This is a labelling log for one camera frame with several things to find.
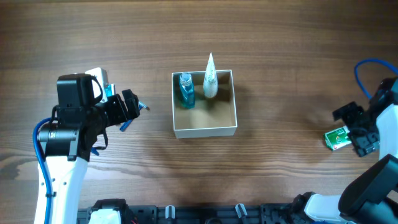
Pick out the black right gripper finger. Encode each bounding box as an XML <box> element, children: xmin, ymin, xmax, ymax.
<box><xmin>332</xmin><ymin>101</ymin><xmax>364</xmax><ymax>122</ymax></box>
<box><xmin>348</xmin><ymin>130</ymin><xmax>380</xmax><ymax>157</ymax></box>

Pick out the green soap box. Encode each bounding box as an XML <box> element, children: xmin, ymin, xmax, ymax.
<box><xmin>323</xmin><ymin>126</ymin><xmax>351</xmax><ymax>151</ymax></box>

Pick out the blue mouthwash bottle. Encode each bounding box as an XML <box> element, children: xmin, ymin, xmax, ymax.
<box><xmin>178</xmin><ymin>72</ymin><xmax>195</xmax><ymax>109</ymax></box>

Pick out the white lotion tube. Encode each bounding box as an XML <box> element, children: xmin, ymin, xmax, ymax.
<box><xmin>203</xmin><ymin>53</ymin><xmax>218</xmax><ymax>98</ymax></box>

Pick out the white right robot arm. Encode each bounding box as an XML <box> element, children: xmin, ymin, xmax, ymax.
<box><xmin>303</xmin><ymin>78</ymin><xmax>397</xmax><ymax>223</ymax></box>

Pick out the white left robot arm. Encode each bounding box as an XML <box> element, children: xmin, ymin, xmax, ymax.
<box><xmin>32</xmin><ymin>73</ymin><xmax>140</xmax><ymax>223</ymax></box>

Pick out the white cardboard box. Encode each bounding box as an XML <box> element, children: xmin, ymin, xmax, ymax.
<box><xmin>172</xmin><ymin>70</ymin><xmax>238</xmax><ymax>139</ymax></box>

